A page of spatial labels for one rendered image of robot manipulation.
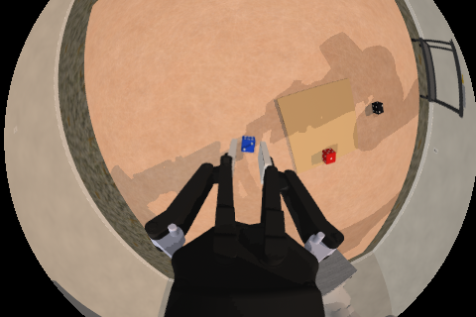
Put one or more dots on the red die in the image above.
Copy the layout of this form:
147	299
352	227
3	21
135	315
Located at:
328	156

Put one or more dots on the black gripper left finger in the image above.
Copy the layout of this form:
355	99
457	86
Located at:
167	230

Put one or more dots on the black die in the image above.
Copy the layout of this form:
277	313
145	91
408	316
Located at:
377	107

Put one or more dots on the blue die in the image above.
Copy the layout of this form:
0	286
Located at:
248	144

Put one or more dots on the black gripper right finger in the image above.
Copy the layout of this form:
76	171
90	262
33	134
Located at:
319	236

